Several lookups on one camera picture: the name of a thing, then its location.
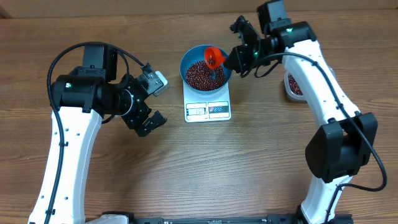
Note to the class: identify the beans in blue bowl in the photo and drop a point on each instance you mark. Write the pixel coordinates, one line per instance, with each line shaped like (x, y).
(200, 77)

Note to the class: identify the blue bowl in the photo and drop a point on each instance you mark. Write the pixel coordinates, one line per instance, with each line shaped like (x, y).
(196, 54)

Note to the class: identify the red adzuki beans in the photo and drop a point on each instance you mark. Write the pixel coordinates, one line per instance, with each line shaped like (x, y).
(294, 87)

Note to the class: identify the beans in red scoop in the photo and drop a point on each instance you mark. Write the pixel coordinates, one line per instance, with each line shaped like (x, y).
(211, 62)

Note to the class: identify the white kitchen scale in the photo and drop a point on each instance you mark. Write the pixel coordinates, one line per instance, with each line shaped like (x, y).
(206, 106)

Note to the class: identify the clear plastic container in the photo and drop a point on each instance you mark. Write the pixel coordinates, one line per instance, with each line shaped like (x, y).
(291, 96)

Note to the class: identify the red measuring scoop blue handle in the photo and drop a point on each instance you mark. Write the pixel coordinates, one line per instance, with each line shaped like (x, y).
(216, 53)

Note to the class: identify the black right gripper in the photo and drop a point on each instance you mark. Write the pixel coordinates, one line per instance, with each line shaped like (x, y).
(239, 65)

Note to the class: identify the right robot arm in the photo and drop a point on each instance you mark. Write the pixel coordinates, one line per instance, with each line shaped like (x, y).
(343, 142)

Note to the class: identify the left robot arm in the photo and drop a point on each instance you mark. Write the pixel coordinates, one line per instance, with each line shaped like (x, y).
(82, 101)

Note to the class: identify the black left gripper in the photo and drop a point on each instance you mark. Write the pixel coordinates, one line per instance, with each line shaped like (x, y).
(137, 124)

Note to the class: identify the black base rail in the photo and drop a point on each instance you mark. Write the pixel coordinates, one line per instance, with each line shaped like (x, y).
(125, 217)

